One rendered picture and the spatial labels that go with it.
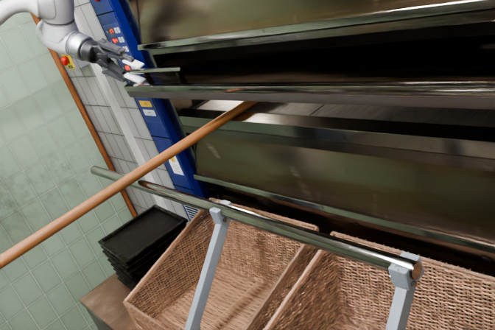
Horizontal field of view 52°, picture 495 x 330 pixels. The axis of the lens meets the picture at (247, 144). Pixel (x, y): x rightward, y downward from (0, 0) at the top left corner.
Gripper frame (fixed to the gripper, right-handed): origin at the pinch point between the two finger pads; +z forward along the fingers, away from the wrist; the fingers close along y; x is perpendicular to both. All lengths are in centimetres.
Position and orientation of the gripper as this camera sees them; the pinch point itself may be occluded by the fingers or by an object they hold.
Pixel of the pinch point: (135, 71)
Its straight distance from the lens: 174.9
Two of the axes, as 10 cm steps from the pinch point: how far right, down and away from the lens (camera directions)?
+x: -5.0, 5.8, -6.4
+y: -0.8, 7.1, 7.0
